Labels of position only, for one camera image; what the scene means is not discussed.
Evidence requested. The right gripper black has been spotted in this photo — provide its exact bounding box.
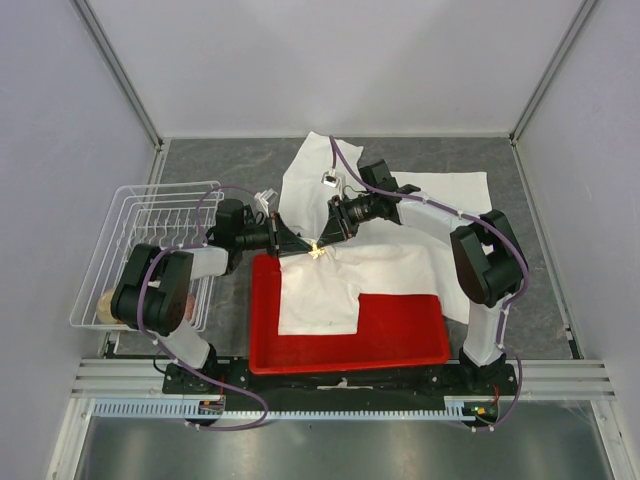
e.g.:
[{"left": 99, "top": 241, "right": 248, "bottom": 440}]
[{"left": 317, "top": 193, "right": 377, "bottom": 248}]

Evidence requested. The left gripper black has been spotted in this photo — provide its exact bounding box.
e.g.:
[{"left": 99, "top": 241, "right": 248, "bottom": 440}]
[{"left": 236, "top": 211, "right": 312, "bottom": 259}]

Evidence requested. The gold leaf brooch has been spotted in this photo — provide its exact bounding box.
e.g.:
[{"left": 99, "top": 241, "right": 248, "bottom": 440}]
[{"left": 308, "top": 242, "right": 325, "bottom": 260}]

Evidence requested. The white t-shirt daisy print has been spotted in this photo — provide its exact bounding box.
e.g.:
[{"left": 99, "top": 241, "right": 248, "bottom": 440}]
[{"left": 277, "top": 132, "right": 470, "bottom": 335}]

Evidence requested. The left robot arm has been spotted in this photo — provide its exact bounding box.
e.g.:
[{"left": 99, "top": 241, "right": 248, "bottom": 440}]
[{"left": 110, "top": 199, "right": 313, "bottom": 393}]

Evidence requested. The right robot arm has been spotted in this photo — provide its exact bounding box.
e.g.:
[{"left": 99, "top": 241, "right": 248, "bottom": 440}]
[{"left": 317, "top": 160, "right": 529, "bottom": 394}]

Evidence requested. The red plastic bin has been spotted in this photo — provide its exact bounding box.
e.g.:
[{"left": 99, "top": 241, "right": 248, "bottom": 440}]
[{"left": 249, "top": 254, "right": 450, "bottom": 375}]

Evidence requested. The pink patterned bowl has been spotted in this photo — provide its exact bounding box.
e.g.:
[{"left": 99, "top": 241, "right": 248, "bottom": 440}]
[{"left": 183, "top": 293, "right": 196, "bottom": 322}]

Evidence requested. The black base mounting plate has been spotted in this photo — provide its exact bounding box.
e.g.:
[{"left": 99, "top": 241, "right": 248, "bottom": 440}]
[{"left": 162, "top": 357, "right": 518, "bottom": 410}]

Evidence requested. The beige ceramic bowl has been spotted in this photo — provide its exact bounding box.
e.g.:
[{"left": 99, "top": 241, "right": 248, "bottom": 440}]
[{"left": 96, "top": 289, "right": 119, "bottom": 325}]

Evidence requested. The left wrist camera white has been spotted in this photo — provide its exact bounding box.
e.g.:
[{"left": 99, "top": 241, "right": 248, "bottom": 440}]
[{"left": 254, "top": 189, "right": 278, "bottom": 216}]

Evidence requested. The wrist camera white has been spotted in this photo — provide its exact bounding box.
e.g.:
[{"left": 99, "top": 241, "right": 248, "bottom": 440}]
[
  {"left": 254, "top": 189, "right": 278, "bottom": 216},
  {"left": 321, "top": 169, "right": 345, "bottom": 191}
]

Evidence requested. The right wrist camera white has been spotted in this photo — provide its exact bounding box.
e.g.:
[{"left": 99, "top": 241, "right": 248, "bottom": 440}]
[{"left": 321, "top": 169, "right": 345, "bottom": 191}]

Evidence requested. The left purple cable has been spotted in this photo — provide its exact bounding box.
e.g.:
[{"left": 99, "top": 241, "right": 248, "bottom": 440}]
[{"left": 134, "top": 185, "right": 271, "bottom": 432}]

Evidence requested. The purple cable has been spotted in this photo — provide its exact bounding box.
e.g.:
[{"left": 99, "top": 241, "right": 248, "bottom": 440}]
[
  {"left": 329, "top": 134, "right": 531, "bottom": 434},
  {"left": 134, "top": 185, "right": 271, "bottom": 432}
]

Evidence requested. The white wire dish rack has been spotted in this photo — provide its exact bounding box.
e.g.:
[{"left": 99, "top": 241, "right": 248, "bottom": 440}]
[{"left": 69, "top": 181, "right": 225, "bottom": 331}]

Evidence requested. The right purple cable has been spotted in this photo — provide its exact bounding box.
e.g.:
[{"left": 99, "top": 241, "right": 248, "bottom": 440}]
[{"left": 329, "top": 134, "right": 531, "bottom": 434}]

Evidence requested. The slotted cable duct rail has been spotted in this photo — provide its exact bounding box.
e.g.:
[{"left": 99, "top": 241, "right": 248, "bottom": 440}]
[{"left": 92, "top": 398, "right": 492, "bottom": 421}]

